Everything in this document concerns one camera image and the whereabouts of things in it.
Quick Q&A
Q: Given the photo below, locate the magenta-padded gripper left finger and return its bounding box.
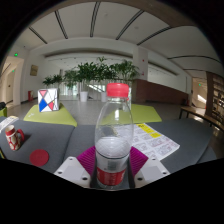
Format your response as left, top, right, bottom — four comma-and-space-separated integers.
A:
53, 145, 98, 189

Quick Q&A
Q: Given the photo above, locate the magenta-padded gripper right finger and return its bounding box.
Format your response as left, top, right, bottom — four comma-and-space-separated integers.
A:
128, 145, 171, 189

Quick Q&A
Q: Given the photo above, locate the clear red-capped water bottle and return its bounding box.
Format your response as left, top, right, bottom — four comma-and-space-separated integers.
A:
94, 82, 135, 191

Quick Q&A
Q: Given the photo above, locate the flat round red coaster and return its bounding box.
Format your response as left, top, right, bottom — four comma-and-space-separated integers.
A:
29, 148, 51, 168

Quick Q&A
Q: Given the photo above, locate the red and white mug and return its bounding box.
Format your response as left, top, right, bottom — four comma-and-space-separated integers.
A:
4, 124, 26, 152

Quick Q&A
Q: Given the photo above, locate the wooden bench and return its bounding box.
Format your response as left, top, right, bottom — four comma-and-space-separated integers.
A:
178, 105, 224, 130

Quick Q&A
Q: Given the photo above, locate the white cube with coloured triangles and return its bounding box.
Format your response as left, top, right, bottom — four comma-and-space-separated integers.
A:
36, 87, 61, 113

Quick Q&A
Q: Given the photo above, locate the wooden shelf unit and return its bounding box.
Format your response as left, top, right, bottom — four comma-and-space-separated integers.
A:
205, 71, 224, 125

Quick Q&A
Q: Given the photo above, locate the row of potted green plants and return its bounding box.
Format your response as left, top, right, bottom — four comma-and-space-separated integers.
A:
42, 56, 141, 103

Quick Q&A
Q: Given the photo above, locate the framed wall picture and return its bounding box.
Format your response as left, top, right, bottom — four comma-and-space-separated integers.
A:
29, 64, 39, 77

